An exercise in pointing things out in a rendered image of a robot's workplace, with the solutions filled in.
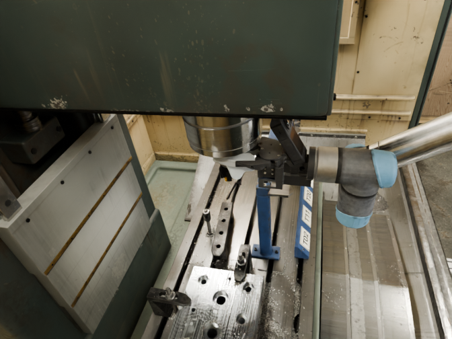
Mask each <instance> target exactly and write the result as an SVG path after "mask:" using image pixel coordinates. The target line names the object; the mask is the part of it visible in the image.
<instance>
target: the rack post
mask: <svg viewBox="0 0 452 339"><path fill-rule="evenodd" d="M256 202H257V212H258V232H259V243H260V244H254V245H253V248H252V257H256V258H265V259H271V260H279V258H280V247H277V246H272V232H271V209H270V196H261V195H256Z"/></svg>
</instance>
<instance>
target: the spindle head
mask: <svg viewBox="0 0 452 339"><path fill-rule="evenodd" d="M343 5H344V0H0V110H4V111H26V112H70V113H93V114H137V115H160V116H204V117H226V118H271V119H293V120H327V116H330V115H331V113H332V104H333V101H335V100H336V93H334V86H335V79H336V67H337V60H338V48H339V41H340V30H341V23H342V11H343Z"/></svg>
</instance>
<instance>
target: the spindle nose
mask: <svg viewBox="0 0 452 339"><path fill-rule="evenodd" d="M182 119H183V122H184V128H185V131H186V137H187V139H188V142H189V145H190V147H191V148H192V149H193V150H194V151H195V152H197V153H199V154H201V155H204V156H207V157H213V158H227V157H234V156H237V155H241V154H243V153H245V152H247V151H249V150H250V149H252V148H254V147H255V146H256V145H257V144H258V143H259V141H260V139H261V137H262V118H226V117H204V116H183V117H182Z"/></svg>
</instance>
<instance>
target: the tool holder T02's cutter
mask: <svg viewBox="0 0 452 339"><path fill-rule="evenodd" d="M219 173H220V177H221V178H224V179H225V181H226V182H230V181H232V177H231V175H230V173H229V170H228V169H227V168H226V167H223V166H222V165H220V166H219Z"/></svg>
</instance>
